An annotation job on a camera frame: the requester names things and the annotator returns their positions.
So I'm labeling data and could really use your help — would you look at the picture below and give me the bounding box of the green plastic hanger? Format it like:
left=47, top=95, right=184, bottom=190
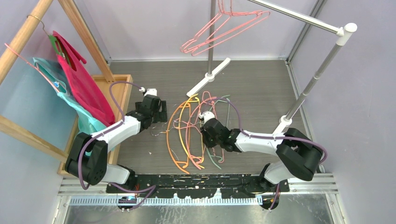
left=204, top=94, right=231, bottom=170

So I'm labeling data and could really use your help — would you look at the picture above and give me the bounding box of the pink hanger on wooden rack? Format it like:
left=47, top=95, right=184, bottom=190
left=4, top=43, right=60, bottom=93

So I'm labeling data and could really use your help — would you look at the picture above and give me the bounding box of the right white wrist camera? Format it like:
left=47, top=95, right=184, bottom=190
left=198, top=111, right=215, bottom=123

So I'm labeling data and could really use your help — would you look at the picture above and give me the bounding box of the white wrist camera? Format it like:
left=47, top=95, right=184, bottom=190
left=139, top=87, right=157, bottom=96
left=198, top=111, right=215, bottom=123

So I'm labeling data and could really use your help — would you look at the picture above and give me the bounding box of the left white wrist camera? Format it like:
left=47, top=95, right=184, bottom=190
left=139, top=87, right=157, bottom=96

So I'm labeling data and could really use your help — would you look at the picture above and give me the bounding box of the pink wire hanger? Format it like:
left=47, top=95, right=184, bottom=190
left=165, top=91, right=230, bottom=173
left=180, top=0, right=263, bottom=54
left=190, top=0, right=271, bottom=57

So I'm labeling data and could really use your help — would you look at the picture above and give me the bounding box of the pink plastic hanger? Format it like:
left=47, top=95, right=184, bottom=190
left=180, top=93, right=205, bottom=170

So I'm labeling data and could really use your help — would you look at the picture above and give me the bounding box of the wooden clothes rack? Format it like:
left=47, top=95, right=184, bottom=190
left=0, top=0, right=133, bottom=176

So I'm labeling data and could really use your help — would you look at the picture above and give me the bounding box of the teal garment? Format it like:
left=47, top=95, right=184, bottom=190
left=33, top=57, right=109, bottom=134

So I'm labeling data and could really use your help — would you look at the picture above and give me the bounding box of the green hanger with gold hook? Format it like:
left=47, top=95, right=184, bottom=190
left=26, top=14, right=71, bottom=65

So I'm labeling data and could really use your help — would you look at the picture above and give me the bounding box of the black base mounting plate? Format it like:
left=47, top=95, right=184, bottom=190
left=106, top=173, right=290, bottom=200

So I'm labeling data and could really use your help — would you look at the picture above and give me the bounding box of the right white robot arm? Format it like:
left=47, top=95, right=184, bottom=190
left=200, top=118, right=325, bottom=192

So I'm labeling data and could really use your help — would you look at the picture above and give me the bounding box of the red garment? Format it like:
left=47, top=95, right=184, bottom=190
left=52, top=31, right=115, bottom=126

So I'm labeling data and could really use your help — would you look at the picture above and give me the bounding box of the yellow plastic hanger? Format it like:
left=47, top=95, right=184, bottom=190
left=178, top=94, right=205, bottom=170

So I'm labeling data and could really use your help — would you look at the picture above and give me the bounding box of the orange plastic hanger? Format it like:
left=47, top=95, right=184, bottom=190
left=166, top=98, right=194, bottom=175

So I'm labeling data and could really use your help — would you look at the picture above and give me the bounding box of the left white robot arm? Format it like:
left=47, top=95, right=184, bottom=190
left=64, top=94, right=168, bottom=193

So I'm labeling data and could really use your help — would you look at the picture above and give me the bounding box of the silver metal clothes rack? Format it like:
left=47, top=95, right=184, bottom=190
left=181, top=0, right=358, bottom=133

